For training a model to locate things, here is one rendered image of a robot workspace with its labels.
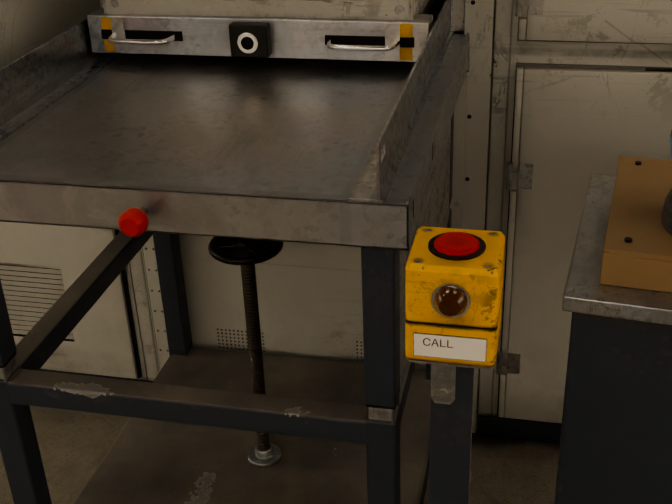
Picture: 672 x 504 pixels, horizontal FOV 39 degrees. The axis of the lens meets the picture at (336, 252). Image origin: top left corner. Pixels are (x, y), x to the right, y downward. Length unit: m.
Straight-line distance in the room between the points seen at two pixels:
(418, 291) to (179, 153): 0.48
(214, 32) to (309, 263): 0.57
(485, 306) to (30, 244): 1.42
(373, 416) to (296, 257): 0.72
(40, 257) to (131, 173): 0.96
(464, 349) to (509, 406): 1.15
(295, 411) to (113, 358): 0.97
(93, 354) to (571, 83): 1.17
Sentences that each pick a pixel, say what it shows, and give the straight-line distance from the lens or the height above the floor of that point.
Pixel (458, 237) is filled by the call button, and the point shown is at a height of 0.91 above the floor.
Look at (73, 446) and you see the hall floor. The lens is 2.14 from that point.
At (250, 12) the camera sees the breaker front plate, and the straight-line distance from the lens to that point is 1.51.
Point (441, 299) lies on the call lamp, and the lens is 0.81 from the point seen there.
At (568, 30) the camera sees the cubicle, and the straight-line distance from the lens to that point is 1.65.
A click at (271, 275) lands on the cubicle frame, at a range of 1.94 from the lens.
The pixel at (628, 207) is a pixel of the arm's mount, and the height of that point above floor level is 0.79.
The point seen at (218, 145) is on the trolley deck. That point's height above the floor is 0.85.
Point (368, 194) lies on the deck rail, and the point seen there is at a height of 0.85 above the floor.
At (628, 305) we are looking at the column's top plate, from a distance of 1.07.
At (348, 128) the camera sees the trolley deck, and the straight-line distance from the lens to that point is 1.26.
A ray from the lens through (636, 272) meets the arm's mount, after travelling 1.09.
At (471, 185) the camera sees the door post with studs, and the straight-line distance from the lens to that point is 1.77.
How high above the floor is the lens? 1.29
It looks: 28 degrees down
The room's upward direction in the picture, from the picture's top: 2 degrees counter-clockwise
